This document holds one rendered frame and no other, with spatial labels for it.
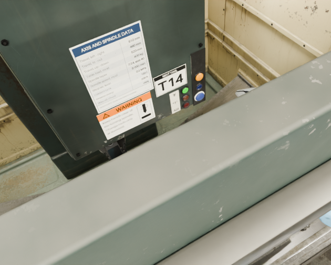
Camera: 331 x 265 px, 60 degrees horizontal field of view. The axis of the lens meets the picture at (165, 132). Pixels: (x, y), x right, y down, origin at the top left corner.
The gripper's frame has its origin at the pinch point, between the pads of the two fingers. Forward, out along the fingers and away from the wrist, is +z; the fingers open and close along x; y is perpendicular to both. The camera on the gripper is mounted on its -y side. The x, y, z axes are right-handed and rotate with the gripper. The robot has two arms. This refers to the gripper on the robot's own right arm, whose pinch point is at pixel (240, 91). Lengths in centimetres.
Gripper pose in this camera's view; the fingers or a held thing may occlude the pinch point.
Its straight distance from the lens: 80.0
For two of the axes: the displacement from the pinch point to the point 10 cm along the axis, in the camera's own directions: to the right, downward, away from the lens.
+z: -8.5, -3.6, 4.0
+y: 1.1, 6.1, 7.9
